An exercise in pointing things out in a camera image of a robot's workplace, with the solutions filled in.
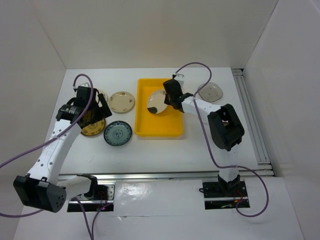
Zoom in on beige plate with black blotch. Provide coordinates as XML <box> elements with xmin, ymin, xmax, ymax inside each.
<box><xmin>146</xmin><ymin>89</ymin><xmax>168</xmax><ymax>114</ymax></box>

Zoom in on cream plate with black spot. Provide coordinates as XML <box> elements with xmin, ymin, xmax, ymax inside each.
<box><xmin>95</xmin><ymin>89</ymin><xmax>108</xmax><ymax>102</ymax></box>

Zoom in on yellow and black patterned plate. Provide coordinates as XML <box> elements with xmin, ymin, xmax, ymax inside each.
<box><xmin>78</xmin><ymin>112</ymin><xmax>106</xmax><ymax>137</ymax></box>

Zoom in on cream floral plate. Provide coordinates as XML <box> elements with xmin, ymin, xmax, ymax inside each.
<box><xmin>108</xmin><ymin>91</ymin><xmax>135</xmax><ymax>114</ymax></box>

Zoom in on blue floral plate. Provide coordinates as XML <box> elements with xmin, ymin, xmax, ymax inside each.
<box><xmin>103</xmin><ymin>120</ymin><xmax>133</xmax><ymax>147</ymax></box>

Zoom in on smoky grey glass plate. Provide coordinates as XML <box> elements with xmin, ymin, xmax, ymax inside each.
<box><xmin>198</xmin><ymin>82</ymin><xmax>223</xmax><ymax>103</ymax></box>

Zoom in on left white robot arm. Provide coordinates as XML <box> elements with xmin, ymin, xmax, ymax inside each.
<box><xmin>13</xmin><ymin>86</ymin><xmax>112</xmax><ymax>213</ymax></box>

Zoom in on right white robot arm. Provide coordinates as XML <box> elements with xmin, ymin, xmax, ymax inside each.
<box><xmin>163</xmin><ymin>78</ymin><xmax>245</xmax><ymax>196</ymax></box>

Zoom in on yellow plastic bin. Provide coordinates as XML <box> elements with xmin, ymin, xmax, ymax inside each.
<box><xmin>134</xmin><ymin>78</ymin><xmax>184</xmax><ymax>138</ymax></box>

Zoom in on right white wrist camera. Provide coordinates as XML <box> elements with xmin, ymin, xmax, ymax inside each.
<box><xmin>172</xmin><ymin>73</ymin><xmax>185</xmax><ymax>88</ymax></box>

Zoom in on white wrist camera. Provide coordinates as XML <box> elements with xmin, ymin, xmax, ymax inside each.
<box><xmin>172</xmin><ymin>73</ymin><xmax>185</xmax><ymax>88</ymax></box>
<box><xmin>73</xmin><ymin>82</ymin><xmax>91</xmax><ymax>92</ymax></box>

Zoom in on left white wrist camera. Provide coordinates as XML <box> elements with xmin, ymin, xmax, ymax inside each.
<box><xmin>73</xmin><ymin>82</ymin><xmax>91</xmax><ymax>92</ymax></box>

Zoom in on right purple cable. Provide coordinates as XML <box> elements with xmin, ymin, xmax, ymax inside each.
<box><xmin>174</xmin><ymin>62</ymin><xmax>270</xmax><ymax>218</ymax></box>

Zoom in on aluminium rail at right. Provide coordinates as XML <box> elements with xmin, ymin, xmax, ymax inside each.
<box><xmin>231</xmin><ymin>68</ymin><xmax>275</xmax><ymax>177</ymax></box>

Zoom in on aluminium rail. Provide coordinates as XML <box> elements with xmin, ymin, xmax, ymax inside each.
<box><xmin>58</xmin><ymin>168</ymin><xmax>275</xmax><ymax>182</ymax></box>
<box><xmin>231</xmin><ymin>68</ymin><xmax>275</xmax><ymax>177</ymax></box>

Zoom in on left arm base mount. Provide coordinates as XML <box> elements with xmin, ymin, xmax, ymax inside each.
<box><xmin>75</xmin><ymin>182</ymin><xmax>116</xmax><ymax>213</ymax></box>

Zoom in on aluminium rail at front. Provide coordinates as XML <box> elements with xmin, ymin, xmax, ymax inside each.
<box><xmin>58</xmin><ymin>168</ymin><xmax>275</xmax><ymax>182</ymax></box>

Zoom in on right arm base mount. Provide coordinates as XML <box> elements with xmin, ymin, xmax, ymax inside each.
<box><xmin>199</xmin><ymin>181</ymin><xmax>250</xmax><ymax>210</ymax></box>

